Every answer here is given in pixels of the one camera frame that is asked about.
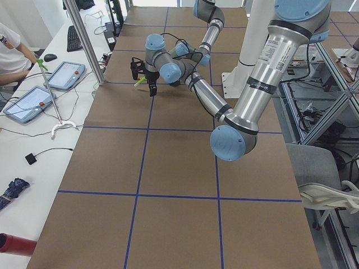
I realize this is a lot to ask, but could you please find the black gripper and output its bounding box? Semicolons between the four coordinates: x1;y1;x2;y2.
144;68;160;97

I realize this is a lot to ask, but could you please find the green highlighter pen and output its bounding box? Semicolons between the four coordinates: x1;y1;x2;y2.
134;77;147;87

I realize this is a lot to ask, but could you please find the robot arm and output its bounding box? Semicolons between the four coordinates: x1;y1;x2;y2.
169;1;225;66
142;1;331;161

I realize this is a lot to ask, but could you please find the black power adapter box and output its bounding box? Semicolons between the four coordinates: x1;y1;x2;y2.
103;30;117;51

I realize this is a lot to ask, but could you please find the far teach pendant tablet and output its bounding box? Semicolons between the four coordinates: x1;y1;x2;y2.
48;61;85;91

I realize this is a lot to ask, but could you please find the teach pendant tablet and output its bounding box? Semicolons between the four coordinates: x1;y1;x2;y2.
3;86;52;123
48;61;85;91

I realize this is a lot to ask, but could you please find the black keyboard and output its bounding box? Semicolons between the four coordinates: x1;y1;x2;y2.
67;25;82;52

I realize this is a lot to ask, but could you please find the black computer mouse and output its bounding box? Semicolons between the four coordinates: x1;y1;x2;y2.
43;53;58;62

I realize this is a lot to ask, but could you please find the reacher grabber tool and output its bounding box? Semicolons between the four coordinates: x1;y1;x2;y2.
35;58;77;140

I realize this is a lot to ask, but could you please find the near teach pendant tablet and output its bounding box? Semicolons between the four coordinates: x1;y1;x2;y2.
3;86;52;123

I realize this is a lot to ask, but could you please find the seated person in white shirt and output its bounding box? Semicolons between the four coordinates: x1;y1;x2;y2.
1;23;36;86

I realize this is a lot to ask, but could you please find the small black square device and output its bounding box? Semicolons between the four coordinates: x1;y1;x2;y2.
25;153;37;165

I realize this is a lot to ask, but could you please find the folded blue umbrella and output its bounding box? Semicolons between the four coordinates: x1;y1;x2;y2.
1;178;30;210

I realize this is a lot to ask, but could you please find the white grey office chair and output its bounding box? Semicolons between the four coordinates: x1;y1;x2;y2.
287;143;358;214

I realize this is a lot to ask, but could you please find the red cylinder bottle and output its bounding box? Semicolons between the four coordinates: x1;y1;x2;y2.
1;233;37;257

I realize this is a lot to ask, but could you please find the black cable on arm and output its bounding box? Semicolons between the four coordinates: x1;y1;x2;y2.
159;33;222;113

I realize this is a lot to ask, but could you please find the aluminium frame post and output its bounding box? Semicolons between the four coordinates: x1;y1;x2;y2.
63;0;105;86

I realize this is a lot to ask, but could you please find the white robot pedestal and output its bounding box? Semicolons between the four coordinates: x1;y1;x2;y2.
222;0;274;98

